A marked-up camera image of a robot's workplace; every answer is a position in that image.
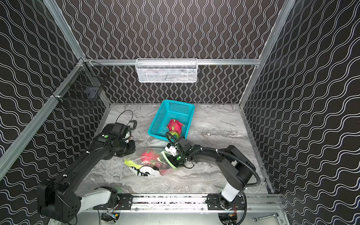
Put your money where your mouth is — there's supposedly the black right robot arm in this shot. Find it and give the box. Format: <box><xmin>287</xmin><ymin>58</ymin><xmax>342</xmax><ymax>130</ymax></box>
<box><xmin>164</xmin><ymin>132</ymin><xmax>261</xmax><ymax>210</ymax></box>

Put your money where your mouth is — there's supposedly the teal plastic basket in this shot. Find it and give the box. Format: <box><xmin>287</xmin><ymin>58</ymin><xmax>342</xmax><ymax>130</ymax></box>
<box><xmin>148</xmin><ymin>100</ymin><xmax>195</xmax><ymax>142</ymax></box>

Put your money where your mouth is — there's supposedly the panda print zip-top bag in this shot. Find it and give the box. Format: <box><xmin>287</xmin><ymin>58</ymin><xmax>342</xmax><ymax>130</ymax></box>
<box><xmin>124</xmin><ymin>147</ymin><xmax>177</xmax><ymax>177</ymax></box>

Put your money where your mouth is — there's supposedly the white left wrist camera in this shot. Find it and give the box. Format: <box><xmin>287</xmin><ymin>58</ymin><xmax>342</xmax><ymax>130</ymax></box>
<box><xmin>123</xmin><ymin>129</ymin><xmax>132</xmax><ymax>142</ymax></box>

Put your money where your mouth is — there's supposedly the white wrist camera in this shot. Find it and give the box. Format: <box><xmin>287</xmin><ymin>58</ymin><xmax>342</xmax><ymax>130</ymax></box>
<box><xmin>123</xmin><ymin>129</ymin><xmax>132</xmax><ymax>142</ymax></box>
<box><xmin>165</xmin><ymin>143</ymin><xmax>178</xmax><ymax>157</ymax></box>

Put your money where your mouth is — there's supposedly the black wire mesh basket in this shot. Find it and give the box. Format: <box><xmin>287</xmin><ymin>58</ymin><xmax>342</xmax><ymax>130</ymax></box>
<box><xmin>54</xmin><ymin>58</ymin><xmax>110</xmax><ymax>115</ymax></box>

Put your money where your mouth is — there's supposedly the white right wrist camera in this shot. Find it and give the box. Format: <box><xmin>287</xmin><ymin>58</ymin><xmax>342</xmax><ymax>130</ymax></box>
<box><xmin>165</xmin><ymin>143</ymin><xmax>178</xmax><ymax>157</ymax></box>

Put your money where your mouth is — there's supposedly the white wire mesh basket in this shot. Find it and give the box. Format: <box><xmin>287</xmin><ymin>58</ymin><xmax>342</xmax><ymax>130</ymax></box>
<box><xmin>135</xmin><ymin>58</ymin><xmax>198</xmax><ymax>83</ymax></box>

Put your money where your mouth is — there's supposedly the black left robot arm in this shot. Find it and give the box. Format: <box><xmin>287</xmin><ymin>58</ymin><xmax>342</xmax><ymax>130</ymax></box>
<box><xmin>37</xmin><ymin>120</ymin><xmax>137</xmax><ymax>224</ymax></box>

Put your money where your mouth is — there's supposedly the silver wrench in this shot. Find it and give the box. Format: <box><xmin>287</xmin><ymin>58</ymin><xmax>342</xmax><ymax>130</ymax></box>
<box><xmin>253</xmin><ymin>213</ymin><xmax>279</xmax><ymax>223</ymax></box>

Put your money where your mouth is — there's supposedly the pink dragon fruit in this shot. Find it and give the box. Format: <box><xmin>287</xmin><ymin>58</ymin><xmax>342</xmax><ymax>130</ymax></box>
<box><xmin>167</xmin><ymin>119</ymin><xmax>184</xmax><ymax>138</ymax></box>
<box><xmin>141</xmin><ymin>150</ymin><xmax>162</xmax><ymax>165</ymax></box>

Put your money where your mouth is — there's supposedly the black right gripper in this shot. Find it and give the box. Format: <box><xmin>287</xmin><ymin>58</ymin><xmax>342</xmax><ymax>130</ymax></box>
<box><xmin>158</xmin><ymin>152</ymin><xmax>186</xmax><ymax>171</ymax></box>

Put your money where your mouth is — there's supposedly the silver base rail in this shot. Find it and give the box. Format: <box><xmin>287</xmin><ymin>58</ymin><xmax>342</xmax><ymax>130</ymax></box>
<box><xmin>47</xmin><ymin>192</ymin><xmax>290</xmax><ymax>225</ymax></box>

